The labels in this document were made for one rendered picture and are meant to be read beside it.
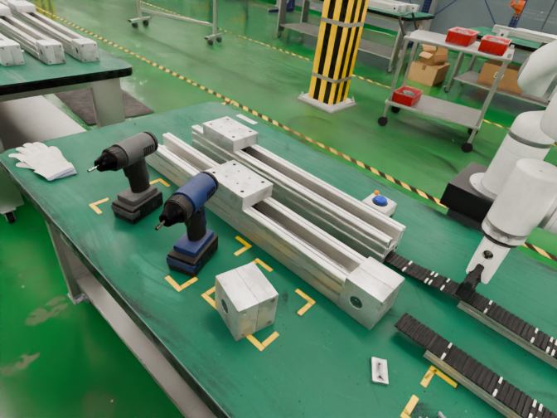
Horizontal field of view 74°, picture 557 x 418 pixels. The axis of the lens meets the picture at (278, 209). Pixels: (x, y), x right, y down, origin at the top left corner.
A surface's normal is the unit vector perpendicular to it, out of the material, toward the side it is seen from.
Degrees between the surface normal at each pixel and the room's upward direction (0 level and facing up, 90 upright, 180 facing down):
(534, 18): 90
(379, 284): 0
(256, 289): 0
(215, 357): 0
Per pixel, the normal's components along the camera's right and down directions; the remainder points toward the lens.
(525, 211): -0.53, 0.45
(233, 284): 0.11, -0.80
